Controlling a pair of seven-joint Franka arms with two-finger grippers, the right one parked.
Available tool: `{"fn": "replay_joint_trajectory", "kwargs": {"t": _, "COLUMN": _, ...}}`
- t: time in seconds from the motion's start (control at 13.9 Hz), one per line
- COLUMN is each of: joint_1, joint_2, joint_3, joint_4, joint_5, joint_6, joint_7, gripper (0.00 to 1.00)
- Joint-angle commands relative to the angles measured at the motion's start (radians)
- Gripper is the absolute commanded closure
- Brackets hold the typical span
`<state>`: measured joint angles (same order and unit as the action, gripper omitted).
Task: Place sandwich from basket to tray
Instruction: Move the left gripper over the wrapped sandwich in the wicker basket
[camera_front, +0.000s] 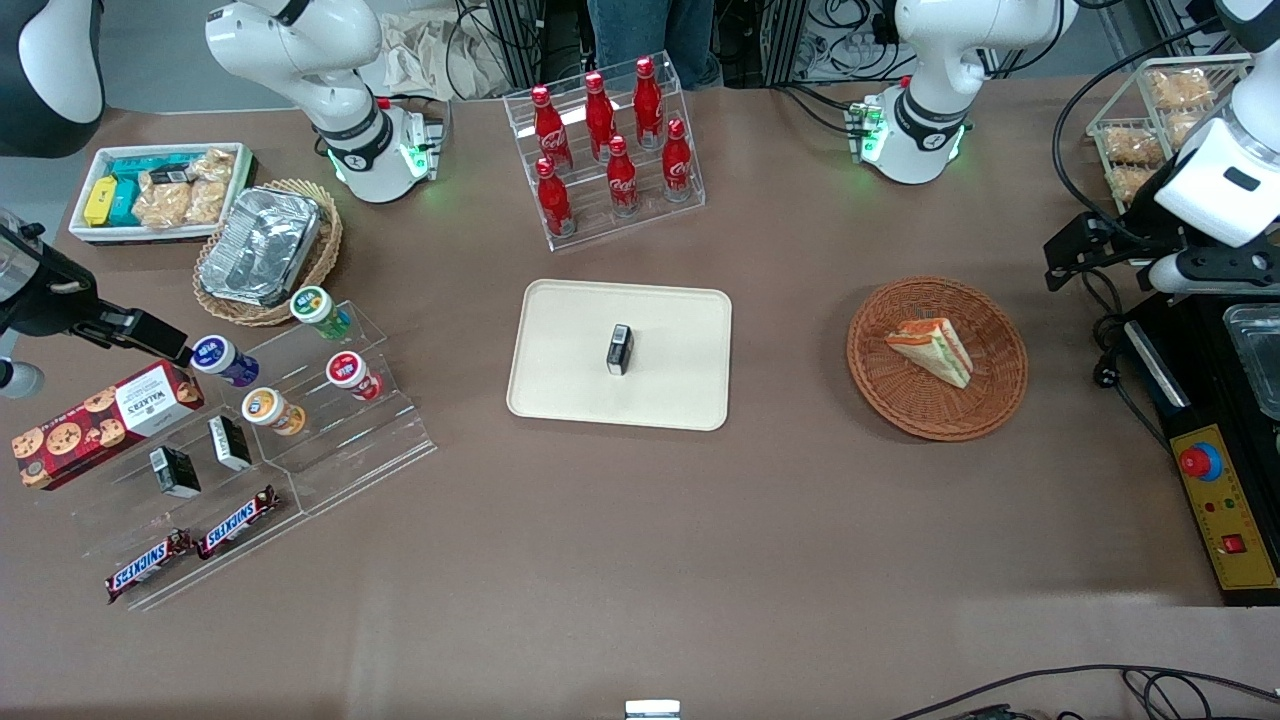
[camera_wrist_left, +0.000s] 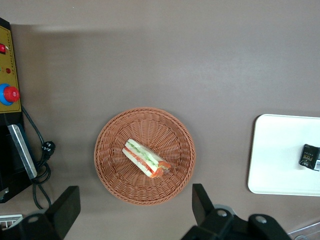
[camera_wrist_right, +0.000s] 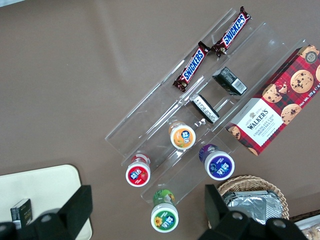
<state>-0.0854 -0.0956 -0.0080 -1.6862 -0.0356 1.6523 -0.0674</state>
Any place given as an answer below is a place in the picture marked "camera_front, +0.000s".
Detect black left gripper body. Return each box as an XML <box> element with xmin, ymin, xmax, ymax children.
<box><xmin>1095</xmin><ymin>220</ymin><xmax>1188</xmax><ymax>271</ymax></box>

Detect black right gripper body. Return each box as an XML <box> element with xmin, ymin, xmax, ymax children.
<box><xmin>0</xmin><ymin>222</ymin><xmax>103</xmax><ymax>339</ymax></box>

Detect triangle sandwich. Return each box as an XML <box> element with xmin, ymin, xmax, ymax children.
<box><xmin>885</xmin><ymin>318</ymin><xmax>974</xmax><ymax>390</ymax></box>

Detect aluminium foil tray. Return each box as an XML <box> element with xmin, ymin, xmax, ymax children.
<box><xmin>200</xmin><ymin>186</ymin><xmax>323</xmax><ymax>307</ymax></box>

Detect oval light wicker basket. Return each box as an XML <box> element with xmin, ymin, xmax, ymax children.
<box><xmin>193</xmin><ymin>178</ymin><xmax>344</xmax><ymax>328</ymax></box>

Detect round brown wicker basket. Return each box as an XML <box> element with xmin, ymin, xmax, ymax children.
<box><xmin>847</xmin><ymin>276</ymin><xmax>1029</xmax><ymax>442</ymax></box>

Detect cream plastic tray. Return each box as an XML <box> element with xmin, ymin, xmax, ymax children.
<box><xmin>506</xmin><ymin>279</ymin><xmax>733</xmax><ymax>432</ymax></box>

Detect white plastic bin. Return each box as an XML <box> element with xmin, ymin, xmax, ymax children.
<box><xmin>68</xmin><ymin>142</ymin><xmax>257</xmax><ymax>246</ymax></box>

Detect purple lid cup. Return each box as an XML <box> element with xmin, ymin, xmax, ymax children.
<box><xmin>190</xmin><ymin>335</ymin><xmax>261</xmax><ymax>388</ymax></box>

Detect red Walkers cookie box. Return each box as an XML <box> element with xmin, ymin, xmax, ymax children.
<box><xmin>12</xmin><ymin>360</ymin><xmax>205</xmax><ymax>491</ymax></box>

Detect black machine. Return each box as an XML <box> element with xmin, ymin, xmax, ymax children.
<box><xmin>1125</xmin><ymin>290</ymin><xmax>1280</xmax><ymax>608</ymax></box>

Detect orange lid cup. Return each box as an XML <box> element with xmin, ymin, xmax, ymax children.
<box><xmin>241</xmin><ymin>387</ymin><xmax>307</xmax><ymax>437</ymax></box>

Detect long teal box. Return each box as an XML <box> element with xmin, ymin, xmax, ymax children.
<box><xmin>110</xmin><ymin>153</ymin><xmax>198</xmax><ymax>183</ymax></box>

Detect steel pan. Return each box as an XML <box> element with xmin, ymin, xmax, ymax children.
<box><xmin>1222</xmin><ymin>303</ymin><xmax>1280</xmax><ymax>421</ymax></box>

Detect green lid cup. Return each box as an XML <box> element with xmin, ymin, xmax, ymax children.
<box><xmin>290</xmin><ymin>285</ymin><xmax>353</xmax><ymax>339</ymax></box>

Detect clear acrylic step stand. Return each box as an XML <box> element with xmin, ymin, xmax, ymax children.
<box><xmin>70</xmin><ymin>385</ymin><xmax>306</xmax><ymax>613</ymax></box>
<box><xmin>215</xmin><ymin>298</ymin><xmax>439</xmax><ymax>518</ymax></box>

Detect Snickers chocolate bar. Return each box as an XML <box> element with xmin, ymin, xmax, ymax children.
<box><xmin>105</xmin><ymin>530</ymin><xmax>194</xmax><ymax>604</ymax></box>
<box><xmin>196</xmin><ymin>486</ymin><xmax>281</xmax><ymax>560</ymax></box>

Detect red lid cup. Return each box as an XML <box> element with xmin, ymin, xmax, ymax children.
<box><xmin>325</xmin><ymin>351</ymin><xmax>384</xmax><ymax>402</ymax></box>

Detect yellow control panel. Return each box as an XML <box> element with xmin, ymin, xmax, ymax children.
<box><xmin>1168</xmin><ymin>424</ymin><xmax>1280</xmax><ymax>593</ymax></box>

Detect clear acrylic bottle rack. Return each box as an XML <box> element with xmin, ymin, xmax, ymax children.
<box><xmin>503</xmin><ymin>50</ymin><xmax>707</xmax><ymax>251</ymax></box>

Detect red cola bottle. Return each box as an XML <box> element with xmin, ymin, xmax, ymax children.
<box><xmin>606</xmin><ymin>135</ymin><xmax>641</xmax><ymax>218</ymax></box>
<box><xmin>662</xmin><ymin>119</ymin><xmax>695</xmax><ymax>204</ymax></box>
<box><xmin>633</xmin><ymin>56</ymin><xmax>665</xmax><ymax>149</ymax></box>
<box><xmin>535</xmin><ymin>157</ymin><xmax>576</xmax><ymax>239</ymax></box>
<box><xmin>530</xmin><ymin>85</ymin><xmax>573</xmax><ymax>171</ymax></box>
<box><xmin>584</xmin><ymin>72</ymin><xmax>619</xmax><ymax>161</ymax></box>

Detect person legs in jeans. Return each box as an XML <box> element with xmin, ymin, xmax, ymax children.
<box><xmin>587</xmin><ymin>0</ymin><xmax>723</xmax><ymax>91</ymax></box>

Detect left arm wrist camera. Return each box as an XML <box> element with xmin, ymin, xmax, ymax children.
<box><xmin>1148</xmin><ymin>245</ymin><xmax>1280</xmax><ymax>297</ymax></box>

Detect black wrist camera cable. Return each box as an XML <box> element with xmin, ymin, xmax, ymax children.
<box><xmin>1055</xmin><ymin>18</ymin><xmax>1226</xmax><ymax>246</ymax></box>

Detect black power cable with plug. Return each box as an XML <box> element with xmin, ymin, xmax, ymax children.
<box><xmin>1082</xmin><ymin>268</ymin><xmax>1171</xmax><ymax>443</ymax></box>

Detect white wire rack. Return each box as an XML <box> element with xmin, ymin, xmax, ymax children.
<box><xmin>1086</xmin><ymin>53</ymin><xmax>1256</xmax><ymax>216</ymax></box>

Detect black floor cables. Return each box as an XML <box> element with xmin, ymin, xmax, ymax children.
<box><xmin>890</xmin><ymin>663</ymin><xmax>1280</xmax><ymax>720</ymax></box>

